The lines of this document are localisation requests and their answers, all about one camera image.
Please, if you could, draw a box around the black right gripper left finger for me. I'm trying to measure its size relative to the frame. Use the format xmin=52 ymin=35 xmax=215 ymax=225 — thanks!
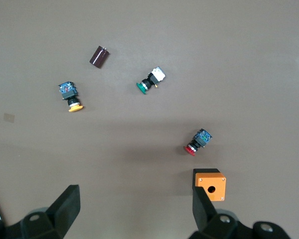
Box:
xmin=20 ymin=184 xmax=81 ymax=239

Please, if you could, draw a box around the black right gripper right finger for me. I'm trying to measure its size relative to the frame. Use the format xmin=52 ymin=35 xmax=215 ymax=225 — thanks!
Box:
xmin=189 ymin=185 xmax=252 ymax=239

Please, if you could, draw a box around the yellow mushroom push button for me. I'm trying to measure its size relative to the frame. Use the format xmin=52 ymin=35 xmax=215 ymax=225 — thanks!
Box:
xmin=58 ymin=81 xmax=84 ymax=113

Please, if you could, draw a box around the red mushroom push button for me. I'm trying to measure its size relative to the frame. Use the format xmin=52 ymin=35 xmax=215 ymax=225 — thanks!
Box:
xmin=183 ymin=128 xmax=213 ymax=157

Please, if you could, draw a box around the green mushroom push button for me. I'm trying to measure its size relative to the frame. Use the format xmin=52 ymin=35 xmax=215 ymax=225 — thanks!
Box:
xmin=136 ymin=66 xmax=166 ymax=96

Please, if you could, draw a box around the orange button enclosure box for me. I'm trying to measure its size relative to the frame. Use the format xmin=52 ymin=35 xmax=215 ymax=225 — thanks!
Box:
xmin=192 ymin=168 xmax=227 ymax=202

